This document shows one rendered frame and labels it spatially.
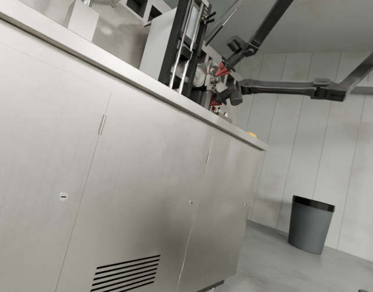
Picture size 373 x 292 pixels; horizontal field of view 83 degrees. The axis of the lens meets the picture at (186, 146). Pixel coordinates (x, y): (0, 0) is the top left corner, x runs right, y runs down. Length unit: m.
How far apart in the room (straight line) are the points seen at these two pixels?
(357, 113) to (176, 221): 3.56
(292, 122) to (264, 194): 1.29
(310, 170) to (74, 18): 3.53
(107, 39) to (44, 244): 1.03
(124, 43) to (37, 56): 0.85
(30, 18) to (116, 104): 0.25
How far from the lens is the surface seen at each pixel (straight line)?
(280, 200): 3.81
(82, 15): 1.02
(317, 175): 3.83
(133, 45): 1.42
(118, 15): 1.42
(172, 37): 1.01
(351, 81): 1.29
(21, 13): 0.58
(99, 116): 0.62
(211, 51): 1.94
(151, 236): 0.82
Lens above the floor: 0.67
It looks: 4 degrees up
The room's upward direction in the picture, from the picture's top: 14 degrees clockwise
